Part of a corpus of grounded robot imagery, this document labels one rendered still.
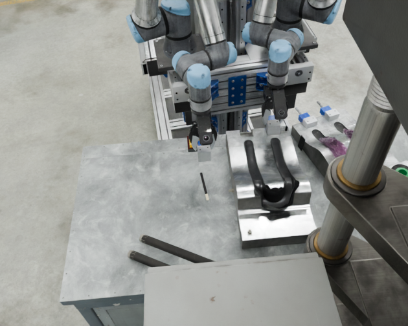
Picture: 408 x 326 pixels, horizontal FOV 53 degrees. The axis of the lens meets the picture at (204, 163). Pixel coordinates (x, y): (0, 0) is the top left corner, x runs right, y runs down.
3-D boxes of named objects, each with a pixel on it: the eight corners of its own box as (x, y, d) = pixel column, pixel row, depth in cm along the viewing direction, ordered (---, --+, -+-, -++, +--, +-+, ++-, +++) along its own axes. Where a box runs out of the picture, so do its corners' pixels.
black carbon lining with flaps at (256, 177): (241, 143, 168) (242, 127, 160) (280, 140, 168) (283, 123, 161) (255, 215, 145) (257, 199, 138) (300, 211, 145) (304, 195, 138)
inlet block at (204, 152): (195, 137, 166) (195, 128, 162) (208, 136, 166) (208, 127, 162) (198, 162, 158) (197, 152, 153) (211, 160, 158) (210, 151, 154)
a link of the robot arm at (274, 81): (290, 76, 146) (267, 78, 146) (289, 86, 150) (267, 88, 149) (285, 63, 151) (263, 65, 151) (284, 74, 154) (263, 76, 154)
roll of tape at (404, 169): (406, 191, 144) (409, 185, 141) (384, 180, 147) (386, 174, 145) (414, 176, 148) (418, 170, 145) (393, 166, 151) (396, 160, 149)
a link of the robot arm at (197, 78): (203, 58, 134) (215, 72, 129) (204, 85, 142) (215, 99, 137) (181, 65, 132) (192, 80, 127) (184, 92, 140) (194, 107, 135)
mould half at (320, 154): (290, 134, 179) (293, 115, 171) (341, 117, 185) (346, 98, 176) (359, 224, 149) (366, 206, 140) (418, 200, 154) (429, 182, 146)
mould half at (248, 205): (225, 145, 177) (225, 123, 166) (285, 140, 177) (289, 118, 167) (241, 249, 144) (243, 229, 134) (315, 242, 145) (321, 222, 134)
